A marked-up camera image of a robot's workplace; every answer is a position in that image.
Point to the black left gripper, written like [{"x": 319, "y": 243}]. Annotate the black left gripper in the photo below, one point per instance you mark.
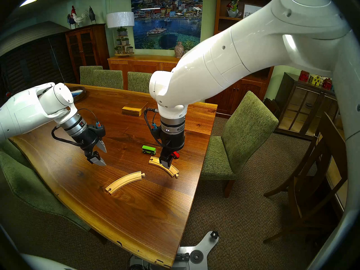
[{"x": 87, "y": 141}]

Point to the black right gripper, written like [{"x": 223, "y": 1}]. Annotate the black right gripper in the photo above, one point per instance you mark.
[{"x": 173, "y": 144}]

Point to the red toy train car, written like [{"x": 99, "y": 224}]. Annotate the red toy train car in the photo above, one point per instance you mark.
[{"x": 176, "y": 155}]

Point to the curved wooden train track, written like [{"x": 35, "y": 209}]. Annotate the curved wooden train track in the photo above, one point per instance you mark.
[
  {"x": 126, "y": 180},
  {"x": 154, "y": 161}
]

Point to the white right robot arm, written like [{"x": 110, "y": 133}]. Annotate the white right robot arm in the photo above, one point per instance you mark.
[{"x": 253, "y": 47}]

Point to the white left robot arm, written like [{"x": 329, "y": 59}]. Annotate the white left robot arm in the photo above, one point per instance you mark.
[{"x": 28, "y": 109}]

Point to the green toy train car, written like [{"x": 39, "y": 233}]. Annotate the green toy train car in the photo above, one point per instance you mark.
[{"x": 149, "y": 150}]

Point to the flat wooden box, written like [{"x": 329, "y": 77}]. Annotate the flat wooden box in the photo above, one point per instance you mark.
[{"x": 135, "y": 109}]

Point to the round tray with blue inlay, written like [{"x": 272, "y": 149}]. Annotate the round tray with blue inlay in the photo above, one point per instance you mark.
[{"x": 80, "y": 95}]

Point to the green upholstered dining chair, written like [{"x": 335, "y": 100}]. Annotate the green upholstered dining chair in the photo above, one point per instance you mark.
[
  {"x": 139, "y": 82},
  {"x": 109, "y": 79},
  {"x": 88, "y": 74},
  {"x": 247, "y": 126},
  {"x": 25, "y": 182}
]

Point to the black knob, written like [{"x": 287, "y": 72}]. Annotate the black knob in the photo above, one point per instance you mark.
[{"x": 214, "y": 234}]

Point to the light wooden sideboard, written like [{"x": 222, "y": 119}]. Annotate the light wooden sideboard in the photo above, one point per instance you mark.
[{"x": 135, "y": 65}]

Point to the tall wooden bookshelf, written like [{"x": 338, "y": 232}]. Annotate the tall wooden bookshelf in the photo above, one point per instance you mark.
[{"x": 242, "y": 95}]

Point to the tiered wooden plant stand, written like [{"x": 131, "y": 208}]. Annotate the tiered wooden plant stand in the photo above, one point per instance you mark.
[{"x": 123, "y": 54}]

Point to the dark glass-door cabinet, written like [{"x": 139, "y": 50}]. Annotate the dark glass-door cabinet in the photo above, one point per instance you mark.
[{"x": 97, "y": 47}]

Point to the dark slatted window blinds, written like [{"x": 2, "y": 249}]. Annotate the dark slatted window blinds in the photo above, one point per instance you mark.
[{"x": 33, "y": 64}]

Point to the patterned ceramic vase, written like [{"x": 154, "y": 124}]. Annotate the patterned ceramic vase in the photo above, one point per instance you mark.
[{"x": 179, "y": 50}]

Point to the plant in white pot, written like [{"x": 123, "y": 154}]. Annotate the plant in white pot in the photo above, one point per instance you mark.
[{"x": 189, "y": 44}]

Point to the small potted green plant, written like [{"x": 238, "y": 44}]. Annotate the small potted green plant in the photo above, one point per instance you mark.
[{"x": 122, "y": 31}]

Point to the dark wooden chair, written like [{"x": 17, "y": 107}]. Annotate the dark wooden chair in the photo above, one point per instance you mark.
[{"x": 295, "y": 188}]

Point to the white lamp shade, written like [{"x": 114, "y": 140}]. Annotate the white lamp shade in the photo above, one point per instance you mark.
[{"x": 120, "y": 19}]

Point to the white rooster figurine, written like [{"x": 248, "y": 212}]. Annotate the white rooster figurine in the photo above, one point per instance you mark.
[{"x": 80, "y": 18}]

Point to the blue and red rooster figurine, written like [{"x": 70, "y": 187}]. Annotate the blue and red rooster figurine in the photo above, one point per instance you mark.
[{"x": 71, "y": 19}]

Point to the dark rooster figurine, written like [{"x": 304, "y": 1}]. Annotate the dark rooster figurine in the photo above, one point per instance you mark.
[{"x": 92, "y": 15}]

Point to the dark sideboard with glass doors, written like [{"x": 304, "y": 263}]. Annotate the dark sideboard with glass doors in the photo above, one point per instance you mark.
[{"x": 289, "y": 89}]

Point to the red house figurine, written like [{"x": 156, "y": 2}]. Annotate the red house figurine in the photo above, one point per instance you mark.
[
  {"x": 327, "y": 83},
  {"x": 303, "y": 76}
]

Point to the green frog figurine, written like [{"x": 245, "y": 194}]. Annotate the green frog figurine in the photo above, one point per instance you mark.
[{"x": 233, "y": 8}]

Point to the ceiling light panel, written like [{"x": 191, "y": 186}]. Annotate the ceiling light panel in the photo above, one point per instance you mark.
[{"x": 29, "y": 1}]

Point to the yellow house figurine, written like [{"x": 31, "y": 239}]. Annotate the yellow house figurine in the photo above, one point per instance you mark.
[{"x": 315, "y": 80}]

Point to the framed text sign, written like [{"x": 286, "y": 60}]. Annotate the framed text sign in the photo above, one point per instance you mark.
[{"x": 250, "y": 10}]

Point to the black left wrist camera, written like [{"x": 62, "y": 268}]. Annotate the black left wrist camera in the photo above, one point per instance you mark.
[{"x": 98, "y": 131}]

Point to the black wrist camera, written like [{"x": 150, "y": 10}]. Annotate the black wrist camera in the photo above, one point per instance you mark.
[
  {"x": 157, "y": 134},
  {"x": 98, "y": 131}
]

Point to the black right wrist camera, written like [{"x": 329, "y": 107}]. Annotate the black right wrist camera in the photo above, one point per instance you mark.
[{"x": 157, "y": 134}]

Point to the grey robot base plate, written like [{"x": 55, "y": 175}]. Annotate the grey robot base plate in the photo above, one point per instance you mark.
[{"x": 204, "y": 248}]

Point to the harbour town wall picture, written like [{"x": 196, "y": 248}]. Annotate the harbour town wall picture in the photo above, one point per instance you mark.
[{"x": 166, "y": 19}]

